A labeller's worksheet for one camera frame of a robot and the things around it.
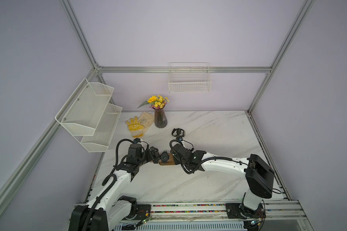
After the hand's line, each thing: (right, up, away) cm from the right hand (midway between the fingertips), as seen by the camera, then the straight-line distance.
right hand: (179, 154), depth 86 cm
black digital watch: (-9, -1, -2) cm, 9 cm away
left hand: (-16, +1, 0) cm, 16 cm away
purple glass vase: (-13, +23, +17) cm, 31 cm away
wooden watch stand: (-5, -4, -2) cm, 7 cm away
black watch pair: (0, +14, +18) cm, 23 cm away
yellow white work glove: (-33, +16, +22) cm, 42 cm away
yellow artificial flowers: (-14, +33, +7) cm, 37 cm away
